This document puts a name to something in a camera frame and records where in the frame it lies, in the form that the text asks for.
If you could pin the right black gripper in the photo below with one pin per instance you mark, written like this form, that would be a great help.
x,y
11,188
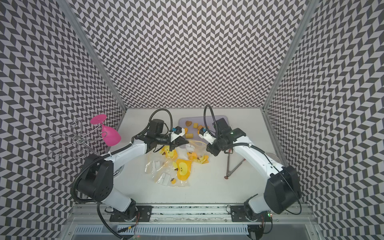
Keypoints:
x,y
211,149

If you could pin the duck print resealable bag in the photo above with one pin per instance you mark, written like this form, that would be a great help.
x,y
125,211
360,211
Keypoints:
x,y
197,152

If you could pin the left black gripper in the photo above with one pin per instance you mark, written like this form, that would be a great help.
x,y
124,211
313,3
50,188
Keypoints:
x,y
175,143

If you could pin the chrome wire glass rack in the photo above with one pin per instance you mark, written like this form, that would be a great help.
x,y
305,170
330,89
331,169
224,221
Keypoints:
x,y
76,144

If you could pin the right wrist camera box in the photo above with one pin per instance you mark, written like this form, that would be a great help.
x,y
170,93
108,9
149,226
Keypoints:
x,y
205,135

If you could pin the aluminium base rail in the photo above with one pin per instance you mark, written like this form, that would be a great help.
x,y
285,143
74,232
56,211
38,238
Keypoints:
x,y
191,222

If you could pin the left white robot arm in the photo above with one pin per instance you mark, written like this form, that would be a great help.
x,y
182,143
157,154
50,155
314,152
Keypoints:
x,y
95,182

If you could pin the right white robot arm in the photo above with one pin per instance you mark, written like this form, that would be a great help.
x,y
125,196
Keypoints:
x,y
281,184

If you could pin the pink plastic wine glass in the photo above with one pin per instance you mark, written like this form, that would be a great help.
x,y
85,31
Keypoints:
x,y
109,135

